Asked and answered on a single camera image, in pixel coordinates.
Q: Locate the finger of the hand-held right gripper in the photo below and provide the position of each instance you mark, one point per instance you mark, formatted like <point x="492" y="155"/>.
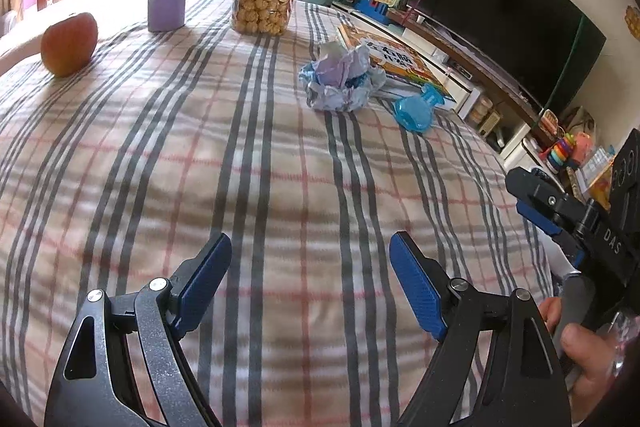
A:
<point x="542" y="222"/>
<point x="540" y="192"/>

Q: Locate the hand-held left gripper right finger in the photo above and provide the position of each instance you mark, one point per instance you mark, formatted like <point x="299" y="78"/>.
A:
<point x="415" y="282"/>

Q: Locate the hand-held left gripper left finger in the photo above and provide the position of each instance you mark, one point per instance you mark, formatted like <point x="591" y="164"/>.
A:
<point x="200" y="282"/>

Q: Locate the plastic wrapper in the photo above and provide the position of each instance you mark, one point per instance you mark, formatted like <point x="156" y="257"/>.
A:
<point x="340" y="72"/>

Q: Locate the person's right hand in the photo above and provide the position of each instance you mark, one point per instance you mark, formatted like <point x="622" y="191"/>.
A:
<point x="590" y="367"/>

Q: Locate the rainbow stacking rings toy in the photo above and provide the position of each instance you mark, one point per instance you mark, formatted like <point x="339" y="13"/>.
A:
<point x="562" y="154"/>

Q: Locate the stack of colourful picture books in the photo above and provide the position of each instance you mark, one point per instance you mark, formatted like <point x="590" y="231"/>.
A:
<point x="595" y="172"/>

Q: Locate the white television cabinet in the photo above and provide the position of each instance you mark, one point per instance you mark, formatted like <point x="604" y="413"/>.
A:
<point x="462" y="92"/>

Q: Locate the plaid tablecloth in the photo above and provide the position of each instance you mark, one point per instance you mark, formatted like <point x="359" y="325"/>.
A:
<point x="250" y="157"/>

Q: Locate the blue plastic toy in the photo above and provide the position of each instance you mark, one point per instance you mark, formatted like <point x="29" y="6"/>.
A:
<point x="415" y="112"/>

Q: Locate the black flat television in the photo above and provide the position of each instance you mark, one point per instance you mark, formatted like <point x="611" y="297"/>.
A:
<point x="500" y="17"/>

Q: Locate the colourful children's book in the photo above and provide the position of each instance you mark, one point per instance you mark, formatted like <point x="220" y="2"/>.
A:
<point x="395" y="57"/>

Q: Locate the blue toy blocks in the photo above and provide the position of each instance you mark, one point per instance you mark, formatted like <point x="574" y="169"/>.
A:
<point x="372" y="9"/>

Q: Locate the red apple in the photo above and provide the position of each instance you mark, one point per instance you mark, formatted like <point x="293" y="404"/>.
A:
<point x="67" y="44"/>

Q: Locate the yellow red wall sticker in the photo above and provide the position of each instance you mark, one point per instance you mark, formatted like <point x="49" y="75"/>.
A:
<point x="633" y="22"/>

